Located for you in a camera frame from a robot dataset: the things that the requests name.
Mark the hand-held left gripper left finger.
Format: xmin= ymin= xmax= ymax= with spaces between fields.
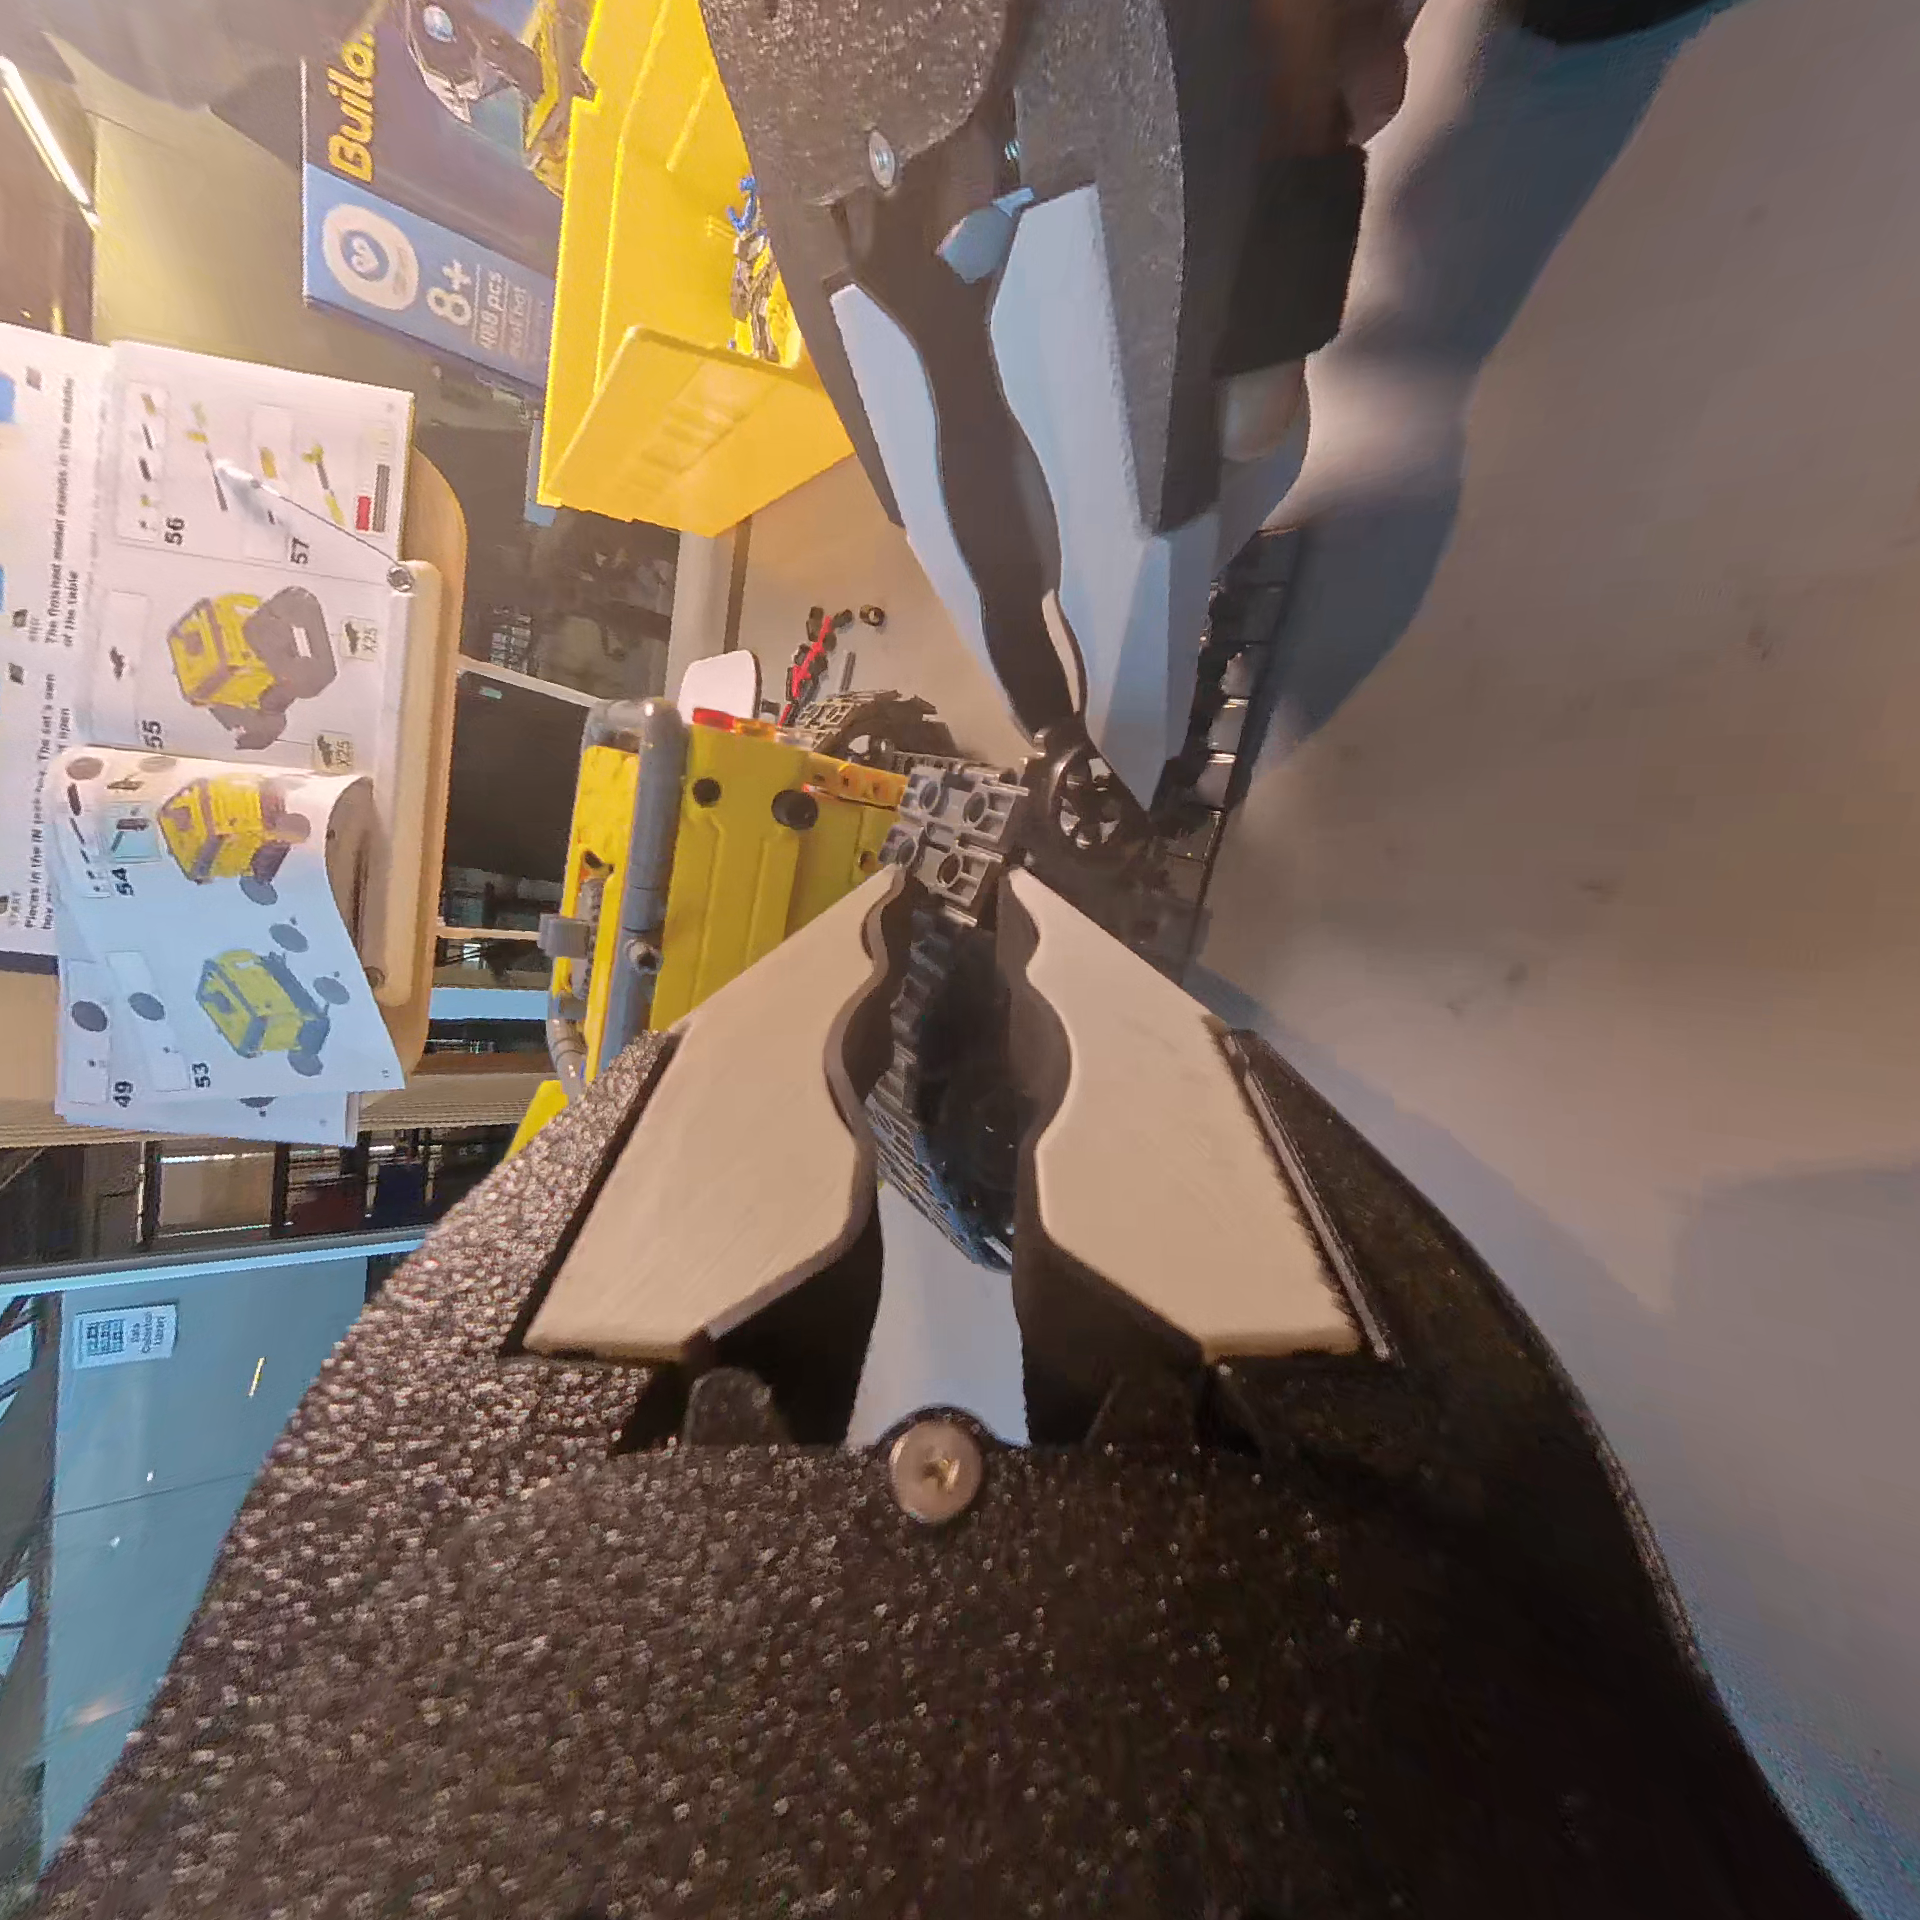
xmin=516 ymin=870 xmax=903 ymax=1370

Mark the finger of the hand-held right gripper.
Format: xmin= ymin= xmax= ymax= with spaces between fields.
xmin=822 ymin=255 xmax=1087 ymax=744
xmin=985 ymin=188 xmax=1238 ymax=819

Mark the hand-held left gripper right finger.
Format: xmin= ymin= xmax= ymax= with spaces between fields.
xmin=998 ymin=870 xmax=1379 ymax=1370

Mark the grey toy track chain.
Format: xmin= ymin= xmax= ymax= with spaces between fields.
xmin=855 ymin=525 xmax=1310 ymax=1268

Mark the yellow toy brick bulldozer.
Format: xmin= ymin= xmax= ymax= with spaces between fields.
xmin=511 ymin=698 xmax=1037 ymax=1164

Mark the cluster of blue brick parts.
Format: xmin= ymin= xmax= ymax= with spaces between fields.
xmin=721 ymin=196 xmax=819 ymax=386

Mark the pile of small brick pins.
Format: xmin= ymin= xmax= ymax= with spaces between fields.
xmin=781 ymin=602 xmax=890 ymax=714

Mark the yellow storage bin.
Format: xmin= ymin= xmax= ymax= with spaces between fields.
xmin=534 ymin=0 xmax=860 ymax=536

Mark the toy set box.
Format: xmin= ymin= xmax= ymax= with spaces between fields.
xmin=302 ymin=0 xmax=593 ymax=398

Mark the white paper booklet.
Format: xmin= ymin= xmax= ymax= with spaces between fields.
xmin=0 ymin=325 xmax=423 ymax=1148

